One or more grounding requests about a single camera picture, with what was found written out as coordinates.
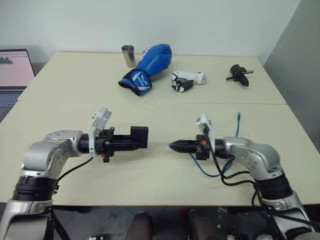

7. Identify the steel cup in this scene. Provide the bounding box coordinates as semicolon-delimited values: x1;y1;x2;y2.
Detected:
121;44;137;69

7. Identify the dark rounded shape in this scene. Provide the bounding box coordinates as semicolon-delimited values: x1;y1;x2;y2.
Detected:
187;209;227;240
124;211;154;240

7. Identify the open laptop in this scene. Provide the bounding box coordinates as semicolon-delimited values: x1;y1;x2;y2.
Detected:
0;48;36;124

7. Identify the blue Ethernet cable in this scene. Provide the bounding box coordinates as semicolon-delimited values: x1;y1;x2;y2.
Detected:
165;112;244;178

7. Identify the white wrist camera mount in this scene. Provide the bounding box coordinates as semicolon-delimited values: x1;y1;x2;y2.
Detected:
88;107;113;159
195;113;217;154

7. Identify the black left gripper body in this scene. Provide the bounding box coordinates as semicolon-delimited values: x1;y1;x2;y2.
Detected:
95;126;116;164

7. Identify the blue boxing glove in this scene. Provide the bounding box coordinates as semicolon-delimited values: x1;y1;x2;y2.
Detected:
117;43;174;97

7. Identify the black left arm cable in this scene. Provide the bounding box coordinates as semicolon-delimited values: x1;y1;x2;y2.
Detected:
48;156;95;240

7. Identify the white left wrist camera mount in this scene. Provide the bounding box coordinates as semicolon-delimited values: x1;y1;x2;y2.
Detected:
88;107;113;159

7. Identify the white robotic hand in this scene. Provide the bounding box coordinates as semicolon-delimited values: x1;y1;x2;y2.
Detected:
170;70;208;94

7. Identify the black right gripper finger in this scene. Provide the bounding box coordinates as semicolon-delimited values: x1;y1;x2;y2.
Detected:
170;146;198;155
170;140;198;148

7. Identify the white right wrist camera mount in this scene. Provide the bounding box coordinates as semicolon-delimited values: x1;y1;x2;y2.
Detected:
195;113;217;154

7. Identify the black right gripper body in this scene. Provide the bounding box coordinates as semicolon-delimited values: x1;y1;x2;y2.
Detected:
195;134;211;162

